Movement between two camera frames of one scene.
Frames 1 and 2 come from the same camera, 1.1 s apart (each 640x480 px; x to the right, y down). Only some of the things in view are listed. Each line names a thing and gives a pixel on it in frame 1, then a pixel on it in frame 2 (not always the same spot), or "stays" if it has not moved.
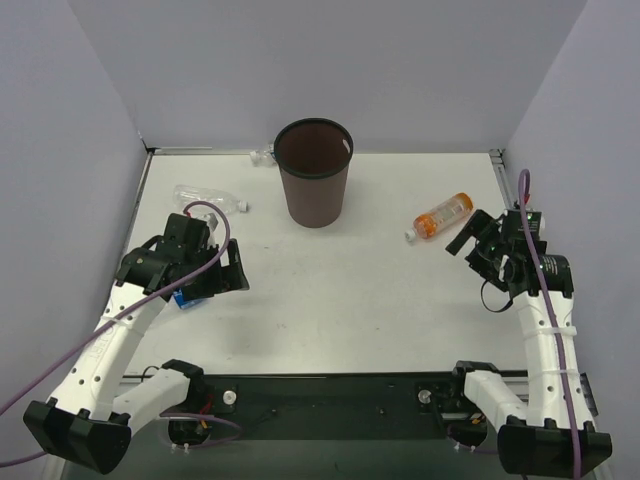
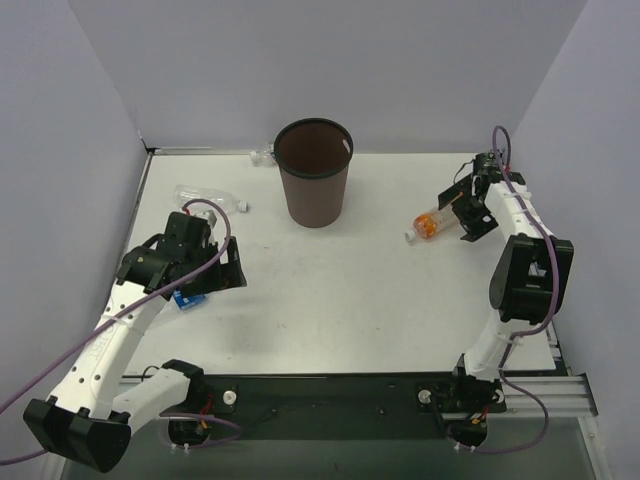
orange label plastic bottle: (430, 223) stays
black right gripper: (485, 245) -> (467, 209)
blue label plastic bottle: (178, 295) stays
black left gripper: (215, 275) stays
